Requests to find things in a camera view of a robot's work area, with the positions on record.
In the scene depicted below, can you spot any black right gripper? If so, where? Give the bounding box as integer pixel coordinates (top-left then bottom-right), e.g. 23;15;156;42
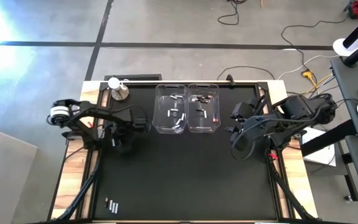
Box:
224;101;260;144

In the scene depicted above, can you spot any yellow floor cable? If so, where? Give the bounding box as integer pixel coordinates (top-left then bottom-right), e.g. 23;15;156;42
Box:
290;74;334;97

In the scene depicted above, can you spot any black metal beam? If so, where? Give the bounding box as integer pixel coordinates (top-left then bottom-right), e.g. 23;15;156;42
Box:
300;119;358;157

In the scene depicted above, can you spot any grey cabinet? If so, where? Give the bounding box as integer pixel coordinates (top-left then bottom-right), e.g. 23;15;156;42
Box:
0;124;39;224

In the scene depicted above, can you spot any long black floor cable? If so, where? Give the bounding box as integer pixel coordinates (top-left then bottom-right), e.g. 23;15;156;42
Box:
280;19;349;73

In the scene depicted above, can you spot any white floor cable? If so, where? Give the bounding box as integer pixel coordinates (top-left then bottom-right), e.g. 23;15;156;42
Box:
278;55;340;80

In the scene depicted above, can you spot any clear plastic bin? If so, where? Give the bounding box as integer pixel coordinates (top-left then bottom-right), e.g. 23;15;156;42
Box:
152;84;188;135
186;83;221;134

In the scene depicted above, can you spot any black table mat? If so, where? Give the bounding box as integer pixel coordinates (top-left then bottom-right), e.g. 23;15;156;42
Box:
93;84;279;221

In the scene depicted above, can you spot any black floor leg bar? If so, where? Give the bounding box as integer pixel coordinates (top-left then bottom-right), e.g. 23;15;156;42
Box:
340;146;358;202

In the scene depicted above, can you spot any white box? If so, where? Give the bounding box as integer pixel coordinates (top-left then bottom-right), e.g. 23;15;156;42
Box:
301;129;337;167

